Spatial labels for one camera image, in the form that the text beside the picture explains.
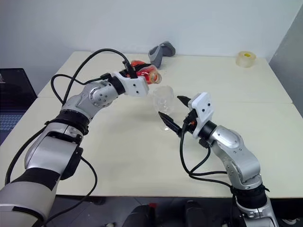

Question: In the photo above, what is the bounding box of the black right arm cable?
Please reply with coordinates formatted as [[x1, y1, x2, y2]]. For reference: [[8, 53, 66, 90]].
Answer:
[[179, 122, 234, 190]]

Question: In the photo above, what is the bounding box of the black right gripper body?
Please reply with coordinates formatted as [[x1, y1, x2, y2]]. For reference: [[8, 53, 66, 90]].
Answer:
[[183, 104, 197, 132]]

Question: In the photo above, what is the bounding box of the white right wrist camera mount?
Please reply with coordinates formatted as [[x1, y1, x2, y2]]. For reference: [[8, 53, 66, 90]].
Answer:
[[190, 92, 215, 139]]

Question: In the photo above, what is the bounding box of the grey curved plastic object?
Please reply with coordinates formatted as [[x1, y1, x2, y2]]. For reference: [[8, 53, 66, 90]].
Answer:
[[148, 41, 177, 70]]

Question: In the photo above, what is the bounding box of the dark laptop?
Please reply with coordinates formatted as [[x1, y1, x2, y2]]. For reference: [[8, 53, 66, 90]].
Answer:
[[0, 68, 38, 145]]

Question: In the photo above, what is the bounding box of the wide dark rounded shape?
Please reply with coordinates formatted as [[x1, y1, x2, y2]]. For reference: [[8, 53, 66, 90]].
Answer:
[[122, 204, 158, 227]]

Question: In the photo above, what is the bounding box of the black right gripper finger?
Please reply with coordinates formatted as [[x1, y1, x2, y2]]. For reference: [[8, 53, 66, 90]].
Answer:
[[177, 95, 192, 108], [158, 111, 183, 137]]

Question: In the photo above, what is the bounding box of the black table foot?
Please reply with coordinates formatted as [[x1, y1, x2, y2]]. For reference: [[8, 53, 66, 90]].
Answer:
[[90, 198, 106, 207]]

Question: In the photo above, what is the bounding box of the clear wine glass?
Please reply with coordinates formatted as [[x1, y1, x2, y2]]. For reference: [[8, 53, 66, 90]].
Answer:
[[151, 85, 177, 132]]

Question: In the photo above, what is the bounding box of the clear tape roll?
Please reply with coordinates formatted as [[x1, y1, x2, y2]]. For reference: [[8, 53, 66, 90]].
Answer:
[[236, 50, 258, 70]]

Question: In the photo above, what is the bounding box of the narrow dark rounded shape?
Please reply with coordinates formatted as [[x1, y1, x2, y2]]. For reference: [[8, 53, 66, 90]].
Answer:
[[184, 200, 205, 227]]

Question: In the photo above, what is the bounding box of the bottle with red liquid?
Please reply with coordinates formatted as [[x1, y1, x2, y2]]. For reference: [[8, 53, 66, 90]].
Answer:
[[131, 60, 162, 85]]

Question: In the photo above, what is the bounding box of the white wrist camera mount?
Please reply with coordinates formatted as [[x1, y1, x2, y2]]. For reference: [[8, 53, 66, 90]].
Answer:
[[190, 92, 215, 139], [111, 70, 150, 98]]

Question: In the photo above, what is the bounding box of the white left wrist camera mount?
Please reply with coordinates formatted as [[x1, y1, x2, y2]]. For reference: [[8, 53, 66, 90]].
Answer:
[[111, 70, 150, 98]]

